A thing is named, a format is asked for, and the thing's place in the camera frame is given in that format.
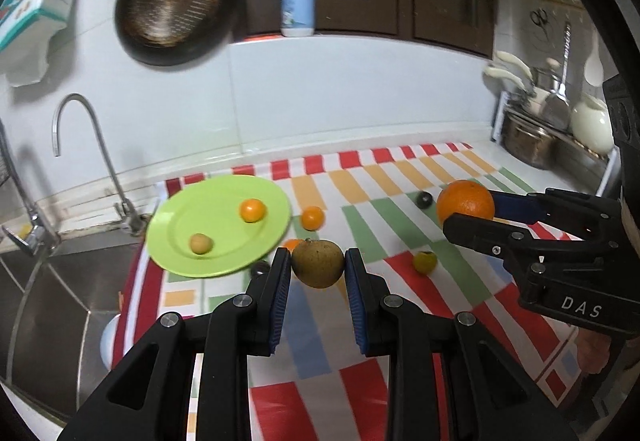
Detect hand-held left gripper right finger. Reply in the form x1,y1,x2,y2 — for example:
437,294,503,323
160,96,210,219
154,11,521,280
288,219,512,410
345,248,571,441

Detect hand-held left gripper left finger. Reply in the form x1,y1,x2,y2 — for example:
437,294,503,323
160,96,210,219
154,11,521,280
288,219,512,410
56,248,292,441

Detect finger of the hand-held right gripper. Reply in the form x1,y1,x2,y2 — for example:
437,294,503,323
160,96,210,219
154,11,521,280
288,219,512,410
490,187,626,242
442,213,556,282

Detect large orange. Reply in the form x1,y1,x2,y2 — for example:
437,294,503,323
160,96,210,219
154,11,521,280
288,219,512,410
436,180,496,225

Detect brown round fruit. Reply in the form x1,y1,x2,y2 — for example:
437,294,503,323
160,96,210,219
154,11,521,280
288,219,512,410
291,238,346,290

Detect green round fruit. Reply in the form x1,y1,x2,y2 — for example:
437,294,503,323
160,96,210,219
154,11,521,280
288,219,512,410
412,251,438,276

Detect green plate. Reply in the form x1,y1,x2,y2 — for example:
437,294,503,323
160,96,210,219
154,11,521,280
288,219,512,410
146,175,292,279

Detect small tan fruit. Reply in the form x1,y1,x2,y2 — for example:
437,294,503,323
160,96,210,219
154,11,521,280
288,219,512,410
189,233,214,256

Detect person's right hand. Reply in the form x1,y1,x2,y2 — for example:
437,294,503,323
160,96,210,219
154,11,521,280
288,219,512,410
575,327,615,407

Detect steel cooking pot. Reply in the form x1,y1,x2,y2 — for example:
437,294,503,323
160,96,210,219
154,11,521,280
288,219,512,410
501,113,558,170

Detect striped colourful tablecloth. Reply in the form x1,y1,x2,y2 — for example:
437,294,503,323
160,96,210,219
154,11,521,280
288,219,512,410
111,142,601,441

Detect steel pot rack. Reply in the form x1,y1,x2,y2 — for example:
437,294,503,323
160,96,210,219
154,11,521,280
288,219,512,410
492,91,622,202

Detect steel spatula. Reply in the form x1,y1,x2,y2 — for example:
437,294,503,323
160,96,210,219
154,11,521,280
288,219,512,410
542,21,574,130

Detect white teapot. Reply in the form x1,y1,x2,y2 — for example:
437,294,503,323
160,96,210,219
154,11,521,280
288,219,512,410
570,96,616,156

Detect white ladle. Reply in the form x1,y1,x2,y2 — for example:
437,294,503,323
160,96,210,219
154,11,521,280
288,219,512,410
584,28,608,88

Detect white round container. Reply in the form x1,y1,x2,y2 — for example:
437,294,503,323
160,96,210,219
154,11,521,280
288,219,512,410
99,313,122,372

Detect black scissors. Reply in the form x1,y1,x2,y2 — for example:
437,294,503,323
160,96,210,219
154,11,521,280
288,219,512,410
530,8,549,42

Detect steel sink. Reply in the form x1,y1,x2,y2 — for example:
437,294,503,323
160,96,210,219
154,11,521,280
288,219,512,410
0,236,147,422

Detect thin gooseneck faucet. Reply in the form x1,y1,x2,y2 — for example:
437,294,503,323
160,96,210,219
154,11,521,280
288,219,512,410
52,93,146,237

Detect large steel kitchen faucet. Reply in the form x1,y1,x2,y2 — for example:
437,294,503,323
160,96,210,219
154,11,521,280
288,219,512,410
0,121,62,258

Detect black frying pan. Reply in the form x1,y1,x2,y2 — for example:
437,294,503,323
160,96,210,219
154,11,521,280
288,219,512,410
114,0,246,68

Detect teal paper towel pack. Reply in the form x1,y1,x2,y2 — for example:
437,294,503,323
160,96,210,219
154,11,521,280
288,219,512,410
0,0,92,88

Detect white-handled saucepan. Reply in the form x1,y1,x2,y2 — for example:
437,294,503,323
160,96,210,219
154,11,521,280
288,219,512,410
482,51,553,116

